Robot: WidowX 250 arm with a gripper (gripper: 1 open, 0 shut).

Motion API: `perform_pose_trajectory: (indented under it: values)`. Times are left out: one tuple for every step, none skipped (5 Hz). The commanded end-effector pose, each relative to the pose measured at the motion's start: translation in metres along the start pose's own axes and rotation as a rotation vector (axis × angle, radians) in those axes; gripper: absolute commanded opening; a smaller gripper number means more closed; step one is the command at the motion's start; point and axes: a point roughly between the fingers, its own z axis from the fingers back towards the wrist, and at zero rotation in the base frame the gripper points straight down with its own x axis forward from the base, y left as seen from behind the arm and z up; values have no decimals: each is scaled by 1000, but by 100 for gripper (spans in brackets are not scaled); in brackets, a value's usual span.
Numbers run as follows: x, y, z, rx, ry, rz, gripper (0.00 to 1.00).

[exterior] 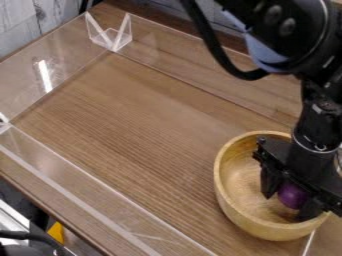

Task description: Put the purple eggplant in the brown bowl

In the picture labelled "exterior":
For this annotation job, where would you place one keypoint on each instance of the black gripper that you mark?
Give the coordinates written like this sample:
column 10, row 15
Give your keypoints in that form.
column 286, row 162

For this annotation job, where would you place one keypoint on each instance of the purple toy eggplant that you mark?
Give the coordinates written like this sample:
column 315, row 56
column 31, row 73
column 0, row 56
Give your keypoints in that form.
column 293, row 196

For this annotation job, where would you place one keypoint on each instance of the light wooden bowl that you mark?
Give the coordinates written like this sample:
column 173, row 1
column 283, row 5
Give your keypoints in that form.
column 265, row 218

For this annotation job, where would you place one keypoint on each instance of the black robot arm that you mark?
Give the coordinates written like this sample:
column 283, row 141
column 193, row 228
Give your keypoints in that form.
column 294, row 38

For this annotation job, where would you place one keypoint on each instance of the clear acrylic wall panel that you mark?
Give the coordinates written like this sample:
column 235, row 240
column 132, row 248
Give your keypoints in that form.
column 108, row 220

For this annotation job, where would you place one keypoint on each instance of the clear acrylic corner bracket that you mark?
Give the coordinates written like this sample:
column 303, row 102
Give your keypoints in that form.
column 112, row 39

